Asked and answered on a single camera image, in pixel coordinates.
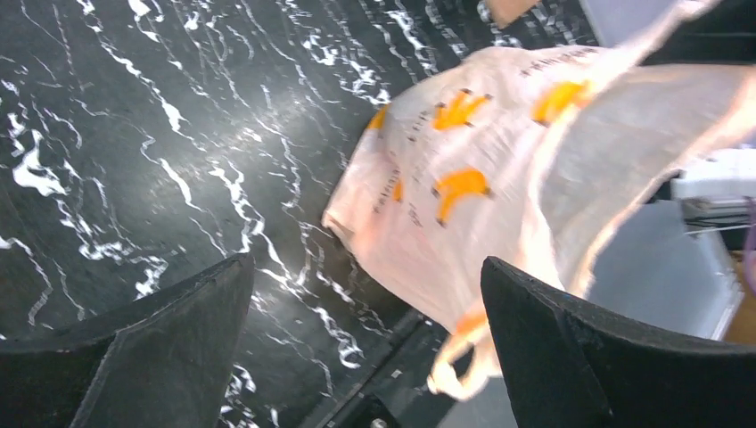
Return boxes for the brown wooden board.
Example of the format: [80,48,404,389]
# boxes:
[484,0,538,29]

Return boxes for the translucent peach plastic bag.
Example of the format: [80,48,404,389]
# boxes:
[322,1,755,401]

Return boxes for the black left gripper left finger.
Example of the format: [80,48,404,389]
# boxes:
[1,254,255,427]

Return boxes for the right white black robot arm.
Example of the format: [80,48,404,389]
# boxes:
[670,147,755,252]

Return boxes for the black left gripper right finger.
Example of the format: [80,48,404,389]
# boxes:
[481,257,755,427]

